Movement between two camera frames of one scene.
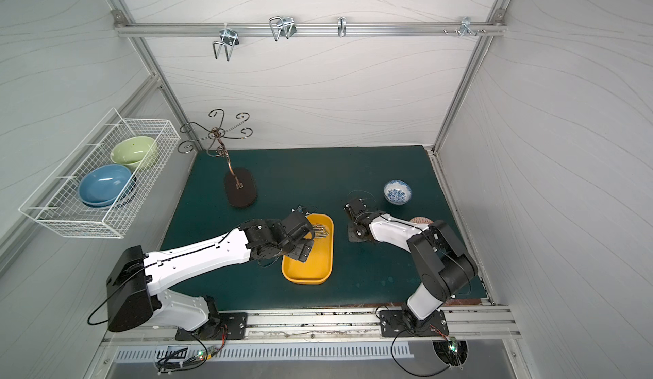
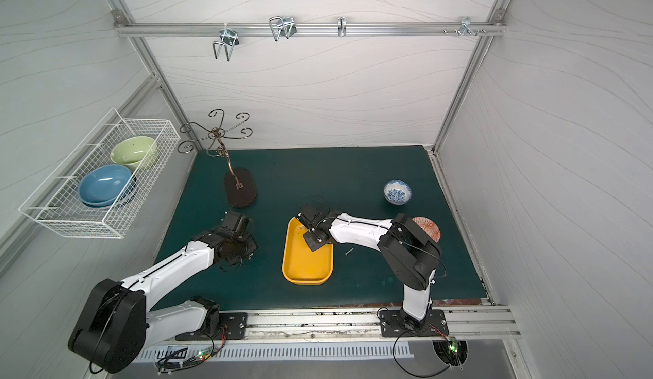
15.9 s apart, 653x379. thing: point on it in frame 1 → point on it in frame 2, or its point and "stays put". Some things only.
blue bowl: x=103 y=186 stays put
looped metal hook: x=285 y=26 stays put
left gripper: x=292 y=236 → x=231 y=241
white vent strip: x=209 y=353 stays put
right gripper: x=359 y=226 → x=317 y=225
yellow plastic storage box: x=319 y=267 stays put
